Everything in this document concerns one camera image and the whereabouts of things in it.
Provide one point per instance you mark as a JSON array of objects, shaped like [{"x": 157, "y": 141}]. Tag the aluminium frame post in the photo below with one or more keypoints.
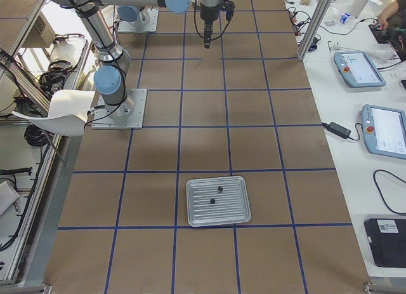
[{"x": 316, "y": 20}]

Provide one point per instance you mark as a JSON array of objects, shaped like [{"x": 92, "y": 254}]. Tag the blue teach pendant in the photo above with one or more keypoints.
[
  {"x": 358, "y": 70},
  {"x": 384, "y": 130}
]

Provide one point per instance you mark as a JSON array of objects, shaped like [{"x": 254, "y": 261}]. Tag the black box with label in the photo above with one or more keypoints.
[{"x": 386, "y": 239}]

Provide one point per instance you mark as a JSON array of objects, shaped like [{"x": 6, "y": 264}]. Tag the white plastic chair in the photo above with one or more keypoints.
[{"x": 67, "y": 113}]

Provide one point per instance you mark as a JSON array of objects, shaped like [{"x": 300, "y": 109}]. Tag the person at desk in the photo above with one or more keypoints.
[{"x": 392, "y": 18}]

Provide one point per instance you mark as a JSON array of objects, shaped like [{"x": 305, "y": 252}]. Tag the ribbed metal tray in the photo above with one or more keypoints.
[{"x": 231, "y": 206}]

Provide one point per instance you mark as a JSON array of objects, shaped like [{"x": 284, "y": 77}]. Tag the lower blue teach pendant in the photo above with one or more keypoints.
[{"x": 384, "y": 130}]

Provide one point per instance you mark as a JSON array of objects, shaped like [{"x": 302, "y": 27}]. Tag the black power adapter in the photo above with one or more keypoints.
[{"x": 339, "y": 130}]

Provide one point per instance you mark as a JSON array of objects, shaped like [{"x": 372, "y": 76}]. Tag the upper blue teach pendant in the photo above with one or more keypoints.
[{"x": 358, "y": 70}]

